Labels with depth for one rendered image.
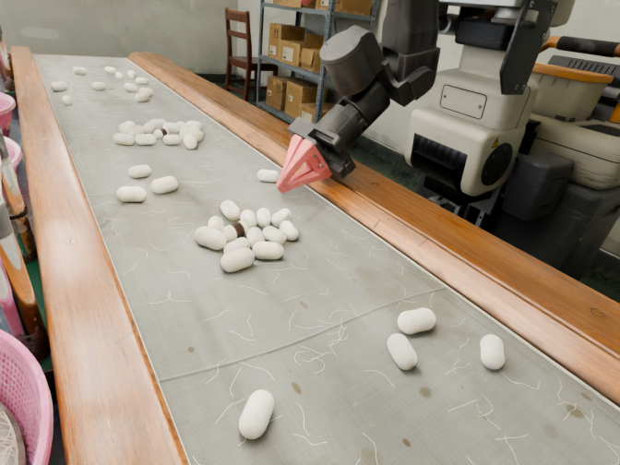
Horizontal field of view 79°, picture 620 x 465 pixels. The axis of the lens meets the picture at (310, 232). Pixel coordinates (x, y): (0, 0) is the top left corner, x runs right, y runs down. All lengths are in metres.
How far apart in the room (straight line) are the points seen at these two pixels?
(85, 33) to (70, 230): 4.81
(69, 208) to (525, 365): 0.48
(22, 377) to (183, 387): 0.10
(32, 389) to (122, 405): 0.06
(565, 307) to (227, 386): 0.32
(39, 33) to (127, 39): 0.84
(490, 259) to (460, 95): 0.58
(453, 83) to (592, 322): 0.68
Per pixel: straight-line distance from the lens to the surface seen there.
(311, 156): 0.52
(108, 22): 5.23
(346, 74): 0.52
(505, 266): 0.47
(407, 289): 0.42
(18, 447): 0.32
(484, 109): 0.95
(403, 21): 0.56
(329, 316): 0.36
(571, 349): 0.41
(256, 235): 0.42
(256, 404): 0.27
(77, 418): 0.27
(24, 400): 0.32
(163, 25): 5.33
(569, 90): 1.20
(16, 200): 0.47
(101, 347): 0.31
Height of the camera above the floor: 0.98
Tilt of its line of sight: 30 degrees down
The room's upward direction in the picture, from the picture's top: 8 degrees clockwise
